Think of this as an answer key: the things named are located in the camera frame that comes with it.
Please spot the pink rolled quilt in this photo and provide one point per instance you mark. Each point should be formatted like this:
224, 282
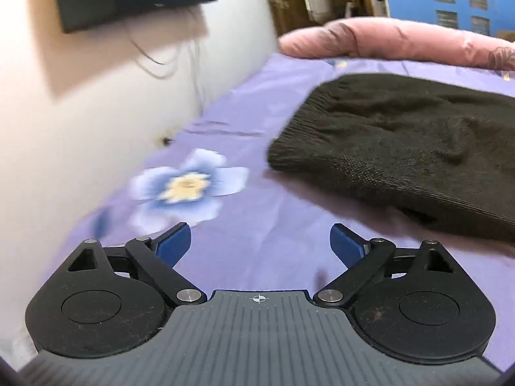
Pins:
394, 39

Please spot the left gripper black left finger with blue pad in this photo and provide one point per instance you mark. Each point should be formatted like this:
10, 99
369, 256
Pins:
103, 301

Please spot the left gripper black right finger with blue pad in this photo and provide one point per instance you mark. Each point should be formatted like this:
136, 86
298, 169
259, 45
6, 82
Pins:
414, 304

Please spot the black knit pants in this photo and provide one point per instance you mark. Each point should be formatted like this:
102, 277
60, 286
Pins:
442, 154

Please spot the purple floral bed sheet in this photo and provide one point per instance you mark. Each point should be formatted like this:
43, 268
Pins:
260, 250

